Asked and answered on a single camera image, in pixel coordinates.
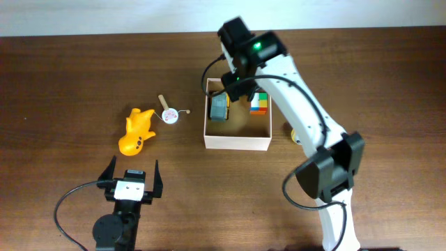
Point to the colourful puzzle cube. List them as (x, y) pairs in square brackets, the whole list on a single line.
[(259, 104)]

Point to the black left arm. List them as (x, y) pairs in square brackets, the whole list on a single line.
[(118, 230)]

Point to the yellow minion ball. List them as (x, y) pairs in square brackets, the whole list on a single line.
[(295, 137)]

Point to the orange rubber toy animal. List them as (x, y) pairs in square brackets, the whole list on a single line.
[(137, 131)]

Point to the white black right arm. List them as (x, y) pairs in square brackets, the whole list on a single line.
[(333, 156)]

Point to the wooden pig rattle drum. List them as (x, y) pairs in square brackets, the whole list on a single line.
[(169, 115)]

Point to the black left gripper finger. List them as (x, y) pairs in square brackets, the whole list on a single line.
[(106, 179), (157, 190)]

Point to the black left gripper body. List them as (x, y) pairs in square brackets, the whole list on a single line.
[(148, 196)]

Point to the pink cardboard box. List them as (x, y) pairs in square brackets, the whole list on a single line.
[(241, 131)]

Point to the yellow grey toy truck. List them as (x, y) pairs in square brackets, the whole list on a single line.
[(219, 107)]

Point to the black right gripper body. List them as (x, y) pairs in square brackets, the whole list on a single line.
[(235, 85)]

